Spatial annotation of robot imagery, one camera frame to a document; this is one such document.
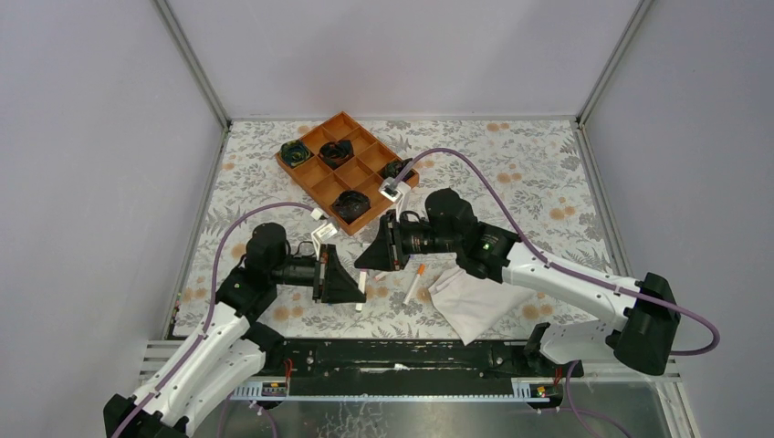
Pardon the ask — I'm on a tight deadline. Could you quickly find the white marker pen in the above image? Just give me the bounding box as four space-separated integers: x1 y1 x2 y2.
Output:
355 270 368 312
403 271 422 306

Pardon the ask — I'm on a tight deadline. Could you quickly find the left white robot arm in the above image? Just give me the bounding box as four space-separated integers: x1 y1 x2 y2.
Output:
103 223 367 437

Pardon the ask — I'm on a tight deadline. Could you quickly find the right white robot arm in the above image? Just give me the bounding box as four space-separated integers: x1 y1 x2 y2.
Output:
354 188 681 376

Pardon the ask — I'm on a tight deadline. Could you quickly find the dark green rolled tie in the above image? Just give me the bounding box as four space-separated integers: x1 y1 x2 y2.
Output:
378 159 417 183

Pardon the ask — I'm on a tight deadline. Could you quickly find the dark blue rolled tie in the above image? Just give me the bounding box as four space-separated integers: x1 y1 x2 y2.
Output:
331 190 371 224

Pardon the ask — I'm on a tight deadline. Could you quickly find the white folded cloth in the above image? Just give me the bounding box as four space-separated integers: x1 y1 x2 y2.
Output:
429 267 536 345

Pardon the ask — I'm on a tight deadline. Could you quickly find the green patterned rolled tie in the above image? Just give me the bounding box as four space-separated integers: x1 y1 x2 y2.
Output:
279 140 313 169

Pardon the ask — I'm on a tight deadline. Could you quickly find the orange wooden compartment tray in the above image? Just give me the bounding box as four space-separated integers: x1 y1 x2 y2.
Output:
275 111 403 235

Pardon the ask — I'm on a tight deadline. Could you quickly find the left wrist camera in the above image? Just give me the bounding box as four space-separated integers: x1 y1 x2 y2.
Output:
310 208 339 251

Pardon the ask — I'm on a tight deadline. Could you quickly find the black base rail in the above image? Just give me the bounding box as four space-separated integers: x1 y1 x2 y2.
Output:
257 339 584 398

